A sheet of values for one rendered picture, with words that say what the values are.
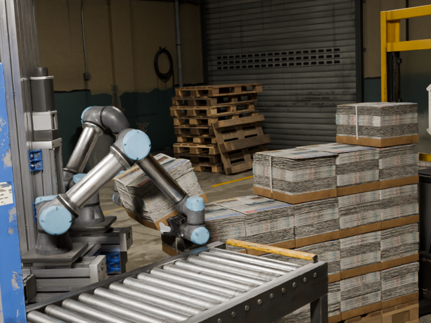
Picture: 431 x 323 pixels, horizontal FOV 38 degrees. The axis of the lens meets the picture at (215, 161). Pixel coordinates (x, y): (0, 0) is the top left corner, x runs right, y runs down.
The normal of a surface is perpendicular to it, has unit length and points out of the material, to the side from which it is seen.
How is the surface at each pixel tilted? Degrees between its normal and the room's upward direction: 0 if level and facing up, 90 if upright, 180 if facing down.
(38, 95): 90
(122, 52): 90
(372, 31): 90
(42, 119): 90
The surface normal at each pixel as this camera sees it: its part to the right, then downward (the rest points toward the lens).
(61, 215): 0.25, 0.20
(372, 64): -0.67, 0.14
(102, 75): 0.74, 0.06
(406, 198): 0.49, 0.10
